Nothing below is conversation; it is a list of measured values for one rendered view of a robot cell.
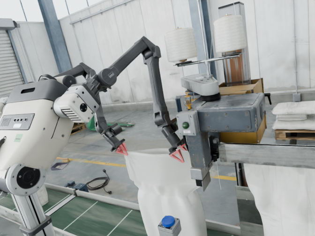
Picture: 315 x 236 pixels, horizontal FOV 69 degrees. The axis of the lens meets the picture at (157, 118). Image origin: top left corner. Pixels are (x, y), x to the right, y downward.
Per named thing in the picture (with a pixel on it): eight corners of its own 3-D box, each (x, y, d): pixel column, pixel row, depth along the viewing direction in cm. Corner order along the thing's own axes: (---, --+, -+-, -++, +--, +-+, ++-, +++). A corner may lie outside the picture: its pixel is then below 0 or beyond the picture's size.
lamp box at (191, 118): (179, 135, 96) (176, 114, 93) (183, 131, 99) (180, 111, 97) (196, 135, 92) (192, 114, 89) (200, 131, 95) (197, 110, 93)
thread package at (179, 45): (162, 65, 124) (156, 32, 120) (176, 62, 137) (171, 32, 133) (191, 60, 115) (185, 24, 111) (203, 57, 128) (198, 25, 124)
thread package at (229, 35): (211, 55, 110) (206, 18, 106) (220, 53, 122) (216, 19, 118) (243, 50, 102) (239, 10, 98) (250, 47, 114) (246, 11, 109)
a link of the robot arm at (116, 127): (95, 129, 150) (99, 124, 144) (108, 120, 157) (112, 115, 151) (107, 143, 150) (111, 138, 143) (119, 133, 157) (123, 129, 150)
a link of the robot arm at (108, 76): (136, 39, 131) (147, 30, 124) (150, 58, 136) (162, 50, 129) (86, 82, 103) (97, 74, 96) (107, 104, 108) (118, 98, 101)
